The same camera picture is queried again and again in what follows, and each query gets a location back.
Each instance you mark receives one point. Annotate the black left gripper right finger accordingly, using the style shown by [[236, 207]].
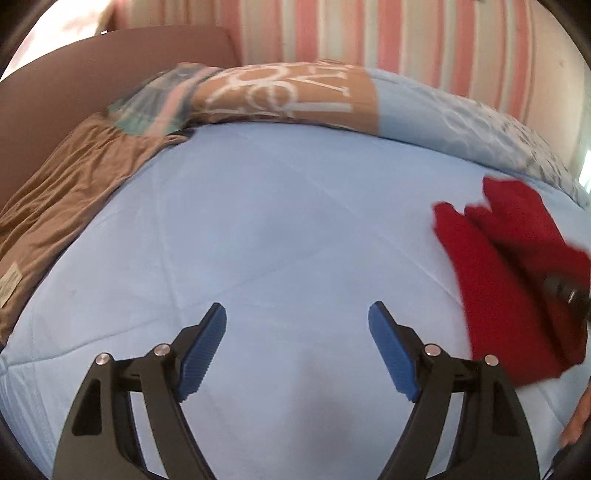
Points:
[[493, 438]]

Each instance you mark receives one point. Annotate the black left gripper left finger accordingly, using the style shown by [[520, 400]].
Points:
[[99, 439]]

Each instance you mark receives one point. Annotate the red knitted sweater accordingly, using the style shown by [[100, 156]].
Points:
[[503, 252]]

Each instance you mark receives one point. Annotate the right hand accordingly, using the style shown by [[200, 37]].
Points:
[[577, 423]]

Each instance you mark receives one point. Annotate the brown cloth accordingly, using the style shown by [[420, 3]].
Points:
[[54, 206]]

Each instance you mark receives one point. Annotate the blue patterned folded duvet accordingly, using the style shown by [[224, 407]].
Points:
[[386, 105]]

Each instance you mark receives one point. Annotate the light blue quilted bedspread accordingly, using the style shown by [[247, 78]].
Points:
[[296, 230]]

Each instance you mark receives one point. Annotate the plaid pillow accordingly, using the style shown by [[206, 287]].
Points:
[[162, 104]]

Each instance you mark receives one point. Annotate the brown headboard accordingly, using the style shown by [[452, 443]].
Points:
[[44, 100]]

